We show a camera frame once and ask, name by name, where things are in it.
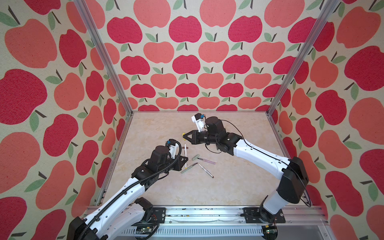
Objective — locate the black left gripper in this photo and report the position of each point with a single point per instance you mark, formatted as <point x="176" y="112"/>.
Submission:
<point x="179" y="164"/>

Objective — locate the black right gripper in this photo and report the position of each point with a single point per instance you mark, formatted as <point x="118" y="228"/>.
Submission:
<point x="194" y="139"/>

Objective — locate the white yellow-tipped pen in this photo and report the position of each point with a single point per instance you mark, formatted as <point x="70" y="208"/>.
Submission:
<point x="185" y="151"/>

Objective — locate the white brown-tipped pen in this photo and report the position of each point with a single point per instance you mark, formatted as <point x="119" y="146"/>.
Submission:
<point x="206" y="171"/>

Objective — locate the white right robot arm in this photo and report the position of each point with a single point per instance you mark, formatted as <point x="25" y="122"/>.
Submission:
<point x="291" y="173"/>

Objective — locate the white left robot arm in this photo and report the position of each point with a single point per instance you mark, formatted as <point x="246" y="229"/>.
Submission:
<point x="127" y="207"/>

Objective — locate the purple pen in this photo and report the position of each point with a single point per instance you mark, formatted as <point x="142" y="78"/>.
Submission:
<point x="207" y="161"/>

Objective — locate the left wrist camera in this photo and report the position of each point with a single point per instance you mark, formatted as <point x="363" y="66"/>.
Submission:
<point x="175" y="148"/>

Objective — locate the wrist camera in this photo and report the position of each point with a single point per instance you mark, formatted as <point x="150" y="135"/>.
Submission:
<point x="199" y="120"/>
<point x="175" y="148"/>

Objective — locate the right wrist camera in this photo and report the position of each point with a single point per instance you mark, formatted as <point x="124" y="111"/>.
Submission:
<point x="199" y="120"/>

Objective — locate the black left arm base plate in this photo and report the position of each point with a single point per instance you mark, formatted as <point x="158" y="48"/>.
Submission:
<point x="154" y="216"/>

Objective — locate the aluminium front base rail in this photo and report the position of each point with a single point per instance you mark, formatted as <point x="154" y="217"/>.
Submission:
<point x="226" y="223"/>

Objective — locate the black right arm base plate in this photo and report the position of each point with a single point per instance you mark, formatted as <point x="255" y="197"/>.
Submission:
<point x="256" y="216"/>

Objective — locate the aluminium left rear corner post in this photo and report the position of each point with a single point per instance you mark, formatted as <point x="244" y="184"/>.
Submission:
<point x="90" y="24"/>

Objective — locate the aluminium corner post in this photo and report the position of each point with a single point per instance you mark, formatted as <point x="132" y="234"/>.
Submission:
<point x="90" y="24"/>
<point x="314" y="33"/>

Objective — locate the aluminium right rear corner post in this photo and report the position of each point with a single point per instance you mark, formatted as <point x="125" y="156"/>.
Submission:
<point x="314" y="33"/>

